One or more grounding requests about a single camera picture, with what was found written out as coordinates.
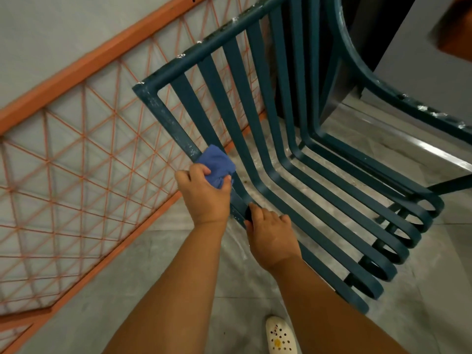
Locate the person's right hand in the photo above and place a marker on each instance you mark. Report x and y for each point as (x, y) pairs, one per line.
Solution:
(273, 243)

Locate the orange cushioned bench grey base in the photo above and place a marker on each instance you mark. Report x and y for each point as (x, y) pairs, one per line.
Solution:
(405, 51)

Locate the cream perforated clog shoe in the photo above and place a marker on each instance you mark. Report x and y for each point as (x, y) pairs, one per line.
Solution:
(280, 339)

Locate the blue cleaning cloth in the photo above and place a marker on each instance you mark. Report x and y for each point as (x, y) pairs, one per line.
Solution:
(217, 162)

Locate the orange lattice wall panel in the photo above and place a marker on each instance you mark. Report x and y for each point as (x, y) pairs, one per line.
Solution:
(73, 78)

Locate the dark green metal chair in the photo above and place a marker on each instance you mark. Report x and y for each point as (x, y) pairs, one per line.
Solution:
(164, 119)

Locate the person's left hand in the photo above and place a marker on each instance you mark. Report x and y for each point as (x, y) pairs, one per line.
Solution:
(206, 202)

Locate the person's left forearm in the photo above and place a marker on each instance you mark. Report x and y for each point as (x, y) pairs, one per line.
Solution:
(173, 298)

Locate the person's right forearm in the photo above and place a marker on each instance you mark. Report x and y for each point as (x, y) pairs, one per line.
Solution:
(324, 313)

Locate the metal floor edge strip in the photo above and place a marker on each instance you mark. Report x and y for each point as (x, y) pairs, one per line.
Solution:
(435, 151)

